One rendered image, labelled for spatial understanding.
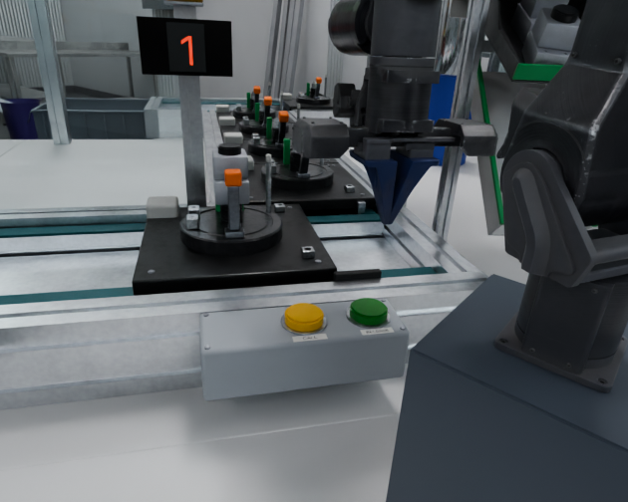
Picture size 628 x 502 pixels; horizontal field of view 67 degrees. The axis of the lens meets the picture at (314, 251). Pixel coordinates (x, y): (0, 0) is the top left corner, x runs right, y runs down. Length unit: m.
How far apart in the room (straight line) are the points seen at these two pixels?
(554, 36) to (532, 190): 0.42
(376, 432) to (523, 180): 0.33
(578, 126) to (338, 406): 0.38
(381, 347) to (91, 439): 0.30
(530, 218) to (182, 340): 0.38
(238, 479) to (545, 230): 0.34
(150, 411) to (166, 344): 0.07
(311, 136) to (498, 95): 0.47
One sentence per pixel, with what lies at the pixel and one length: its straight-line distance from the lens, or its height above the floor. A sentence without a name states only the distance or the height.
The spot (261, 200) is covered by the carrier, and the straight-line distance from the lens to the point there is 0.80.
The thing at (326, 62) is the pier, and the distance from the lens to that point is 5.15.
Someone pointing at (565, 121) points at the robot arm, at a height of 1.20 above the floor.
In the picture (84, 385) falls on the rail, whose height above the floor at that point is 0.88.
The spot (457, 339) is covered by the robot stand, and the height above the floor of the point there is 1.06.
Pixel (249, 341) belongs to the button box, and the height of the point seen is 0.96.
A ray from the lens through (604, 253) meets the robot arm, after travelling 0.27.
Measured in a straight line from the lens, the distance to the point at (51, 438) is 0.56.
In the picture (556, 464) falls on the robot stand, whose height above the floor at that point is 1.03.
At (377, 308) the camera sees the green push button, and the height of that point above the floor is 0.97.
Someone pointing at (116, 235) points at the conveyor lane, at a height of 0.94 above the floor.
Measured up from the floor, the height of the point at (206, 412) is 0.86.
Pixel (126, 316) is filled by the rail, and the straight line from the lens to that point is 0.52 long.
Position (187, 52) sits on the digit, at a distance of 0.71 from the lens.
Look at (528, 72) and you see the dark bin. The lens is 0.67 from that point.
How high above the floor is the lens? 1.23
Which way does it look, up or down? 25 degrees down
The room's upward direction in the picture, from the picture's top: 3 degrees clockwise
